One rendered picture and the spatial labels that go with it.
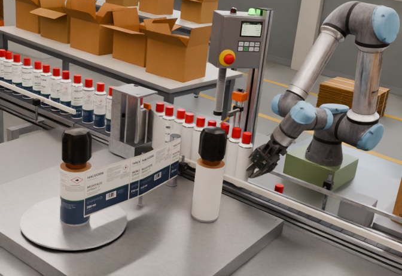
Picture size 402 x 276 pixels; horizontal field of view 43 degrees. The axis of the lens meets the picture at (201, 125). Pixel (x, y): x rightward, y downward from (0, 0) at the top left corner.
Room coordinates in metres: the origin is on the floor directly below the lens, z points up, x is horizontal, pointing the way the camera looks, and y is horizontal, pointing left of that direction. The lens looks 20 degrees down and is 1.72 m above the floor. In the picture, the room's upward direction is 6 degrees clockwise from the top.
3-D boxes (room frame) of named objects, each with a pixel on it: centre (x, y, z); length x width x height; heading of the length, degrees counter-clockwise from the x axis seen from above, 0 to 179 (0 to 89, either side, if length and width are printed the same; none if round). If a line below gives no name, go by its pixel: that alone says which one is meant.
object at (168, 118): (1.91, 0.13, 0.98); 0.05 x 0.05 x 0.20
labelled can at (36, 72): (2.39, 0.80, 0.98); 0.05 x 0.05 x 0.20
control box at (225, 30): (1.87, -0.10, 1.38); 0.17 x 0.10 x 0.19; 110
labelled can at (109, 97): (2.10, 0.39, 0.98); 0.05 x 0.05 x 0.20
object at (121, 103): (1.90, 0.26, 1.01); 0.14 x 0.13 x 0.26; 55
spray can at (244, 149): (1.71, -0.17, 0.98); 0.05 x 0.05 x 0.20
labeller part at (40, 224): (1.34, 0.35, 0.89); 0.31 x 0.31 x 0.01
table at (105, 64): (4.20, 0.83, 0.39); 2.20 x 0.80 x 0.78; 52
